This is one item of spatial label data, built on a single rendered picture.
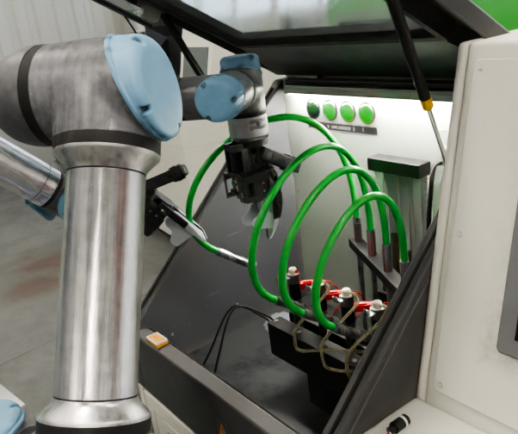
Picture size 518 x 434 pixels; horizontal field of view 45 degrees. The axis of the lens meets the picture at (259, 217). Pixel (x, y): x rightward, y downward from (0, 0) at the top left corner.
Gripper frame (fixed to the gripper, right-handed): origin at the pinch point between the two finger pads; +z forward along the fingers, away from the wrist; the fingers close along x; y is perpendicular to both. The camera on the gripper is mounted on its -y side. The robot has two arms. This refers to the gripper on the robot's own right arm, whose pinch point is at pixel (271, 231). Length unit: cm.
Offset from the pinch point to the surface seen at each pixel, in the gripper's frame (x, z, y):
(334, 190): -15.6, 3.1, -32.4
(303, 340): 6.7, 22.6, 0.4
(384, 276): 16.5, 10.9, -14.4
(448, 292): 39.1, 3.6, -5.2
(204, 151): -253, 44, -136
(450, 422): 43.5, 22.7, 1.3
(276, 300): 8.5, 10.0, 7.0
